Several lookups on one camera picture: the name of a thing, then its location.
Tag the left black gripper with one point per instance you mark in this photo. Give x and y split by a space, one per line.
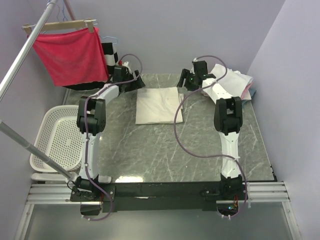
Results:
137 84

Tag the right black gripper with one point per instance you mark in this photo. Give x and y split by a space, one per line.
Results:
186 74

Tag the cream white t shirt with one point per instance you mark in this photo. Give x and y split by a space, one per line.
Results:
158 106

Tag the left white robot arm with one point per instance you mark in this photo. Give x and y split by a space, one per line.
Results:
92 118

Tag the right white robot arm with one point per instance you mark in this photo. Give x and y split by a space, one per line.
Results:
227 121

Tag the black white striped cloth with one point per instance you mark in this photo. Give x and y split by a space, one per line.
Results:
111 58

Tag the red hanging towel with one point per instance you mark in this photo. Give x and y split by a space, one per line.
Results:
73 58

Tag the folded white t shirt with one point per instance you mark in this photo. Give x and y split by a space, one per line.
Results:
234 82

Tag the wooden clip hanger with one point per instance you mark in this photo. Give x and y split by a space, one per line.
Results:
88 23

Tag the folded blue t shirt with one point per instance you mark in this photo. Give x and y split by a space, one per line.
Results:
252 92

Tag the white plastic laundry basket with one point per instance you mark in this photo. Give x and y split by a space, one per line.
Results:
60 138

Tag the silver clothes rack pole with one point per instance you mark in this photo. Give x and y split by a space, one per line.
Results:
20 58

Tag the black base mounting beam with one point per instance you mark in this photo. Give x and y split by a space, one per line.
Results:
154 196

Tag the blue wire hanger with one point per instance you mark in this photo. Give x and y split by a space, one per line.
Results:
112 39

